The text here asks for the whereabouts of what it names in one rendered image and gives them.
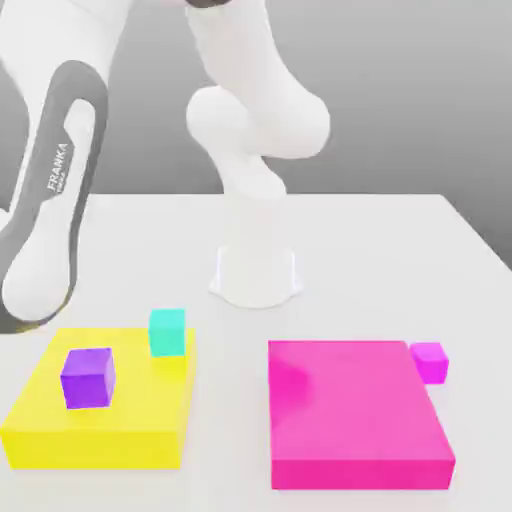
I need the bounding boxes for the small turquoise cube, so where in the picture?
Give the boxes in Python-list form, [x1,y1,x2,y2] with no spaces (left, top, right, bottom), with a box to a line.
[148,308,187,358]

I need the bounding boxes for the small magenta cube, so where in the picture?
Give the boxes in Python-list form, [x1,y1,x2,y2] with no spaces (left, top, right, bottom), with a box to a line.
[409,341,450,386]

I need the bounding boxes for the small purple cube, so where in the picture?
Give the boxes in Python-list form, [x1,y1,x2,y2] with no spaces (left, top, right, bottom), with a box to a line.
[60,347,117,410]

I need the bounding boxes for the large pink box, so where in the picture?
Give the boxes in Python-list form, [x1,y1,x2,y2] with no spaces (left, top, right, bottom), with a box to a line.
[267,340,457,491]

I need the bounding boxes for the large yellow box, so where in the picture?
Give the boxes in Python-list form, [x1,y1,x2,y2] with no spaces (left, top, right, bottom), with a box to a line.
[0,327,198,470]

